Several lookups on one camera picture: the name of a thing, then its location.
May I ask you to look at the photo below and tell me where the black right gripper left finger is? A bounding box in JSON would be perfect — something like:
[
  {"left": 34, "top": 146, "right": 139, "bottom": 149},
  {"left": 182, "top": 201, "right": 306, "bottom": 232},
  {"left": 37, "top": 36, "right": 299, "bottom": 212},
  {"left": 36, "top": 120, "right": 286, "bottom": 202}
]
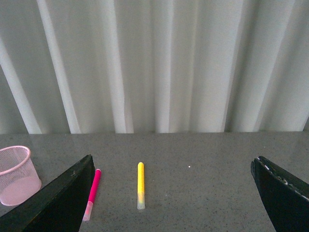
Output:
[{"left": 0, "top": 155, "right": 94, "bottom": 232}]

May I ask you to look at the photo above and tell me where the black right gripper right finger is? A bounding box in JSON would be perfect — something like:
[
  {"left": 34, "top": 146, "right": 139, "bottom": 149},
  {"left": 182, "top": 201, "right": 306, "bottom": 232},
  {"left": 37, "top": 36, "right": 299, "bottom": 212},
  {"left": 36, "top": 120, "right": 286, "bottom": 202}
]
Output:
[{"left": 251, "top": 156, "right": 309, "bottom": 232}]

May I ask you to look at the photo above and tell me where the pink marker pen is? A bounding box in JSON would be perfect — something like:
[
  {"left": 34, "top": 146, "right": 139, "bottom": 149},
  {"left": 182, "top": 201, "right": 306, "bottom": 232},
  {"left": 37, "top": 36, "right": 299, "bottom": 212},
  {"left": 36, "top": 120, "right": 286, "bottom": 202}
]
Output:
[{"left": 82, "top": 169, "right": 101, "bottom": 221}]

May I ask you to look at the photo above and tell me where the pink mesh pen cup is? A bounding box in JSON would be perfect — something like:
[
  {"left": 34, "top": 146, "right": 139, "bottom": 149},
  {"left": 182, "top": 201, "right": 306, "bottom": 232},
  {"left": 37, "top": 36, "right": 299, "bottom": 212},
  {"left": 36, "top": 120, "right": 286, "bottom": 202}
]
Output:
[{"left": 0, "top": 145, "right": 42, "bottom": 206}]

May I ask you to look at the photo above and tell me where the yellow marker pen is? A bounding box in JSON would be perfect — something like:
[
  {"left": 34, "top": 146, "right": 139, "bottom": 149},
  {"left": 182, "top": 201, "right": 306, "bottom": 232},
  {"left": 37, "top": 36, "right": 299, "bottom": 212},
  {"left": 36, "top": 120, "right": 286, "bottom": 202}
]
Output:
[{"left": 137, "top": 162, "right": 145, "bottom": 210}]

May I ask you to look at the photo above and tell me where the white pleated curtain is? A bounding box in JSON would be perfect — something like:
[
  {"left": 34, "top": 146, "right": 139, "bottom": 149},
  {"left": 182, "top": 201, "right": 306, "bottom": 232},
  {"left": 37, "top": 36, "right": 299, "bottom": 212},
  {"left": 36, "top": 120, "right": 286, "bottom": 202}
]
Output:
[{"left": 0, "top": 0, "right": 309, "bottom": 134}]

